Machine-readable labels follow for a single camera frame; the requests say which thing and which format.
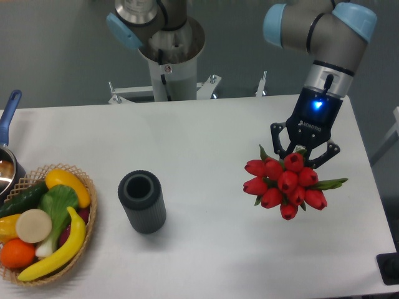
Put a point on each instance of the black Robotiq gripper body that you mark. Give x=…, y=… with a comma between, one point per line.
x=312, y=118

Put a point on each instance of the yellow plastic banana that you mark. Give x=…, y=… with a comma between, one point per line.
x=62, y=255

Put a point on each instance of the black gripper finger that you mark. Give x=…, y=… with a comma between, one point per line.
x=332, y=150
x=276, y=129

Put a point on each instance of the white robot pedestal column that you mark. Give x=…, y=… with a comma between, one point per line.
x=172, y=60

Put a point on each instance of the woven wicker basket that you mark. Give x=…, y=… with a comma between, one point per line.
x=33, y=178

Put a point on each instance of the beige round slice toy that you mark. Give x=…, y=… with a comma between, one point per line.
x=33, y=226

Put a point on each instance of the second grey robot arm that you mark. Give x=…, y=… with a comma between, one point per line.
x=134, y=22

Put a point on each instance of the white metal base frame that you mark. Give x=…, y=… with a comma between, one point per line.
x=204, y=90

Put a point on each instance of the yellow plastic pepper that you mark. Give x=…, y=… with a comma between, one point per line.
x=8, y=228

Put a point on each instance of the dark grey ribbed vase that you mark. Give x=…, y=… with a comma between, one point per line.
x=141, y=196

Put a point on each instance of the white frame at right edge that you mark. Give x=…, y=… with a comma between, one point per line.
x=387, y=142

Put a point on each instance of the yellow plastic squash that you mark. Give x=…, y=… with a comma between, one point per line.
x=63, y=177

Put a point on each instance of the blue handled steel pot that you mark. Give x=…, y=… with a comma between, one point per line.
x=11, y=170

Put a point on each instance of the purple plastic vegetable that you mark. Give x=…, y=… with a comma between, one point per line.
x=84, y=214

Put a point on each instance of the black device at table edge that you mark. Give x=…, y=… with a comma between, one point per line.
x=388, y=267

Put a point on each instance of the red tulip bouquet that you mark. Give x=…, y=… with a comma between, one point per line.
x=287, y=184

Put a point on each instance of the green plastic cucumber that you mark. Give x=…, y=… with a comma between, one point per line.
x=27, y=199

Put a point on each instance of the green bok choy toy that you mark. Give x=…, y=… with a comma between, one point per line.
x=55, y=203

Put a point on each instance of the orange plastic orange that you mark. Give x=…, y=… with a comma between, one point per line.
x=17, y=254

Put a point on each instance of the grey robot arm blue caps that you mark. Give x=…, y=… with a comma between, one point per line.
x=337, y=34

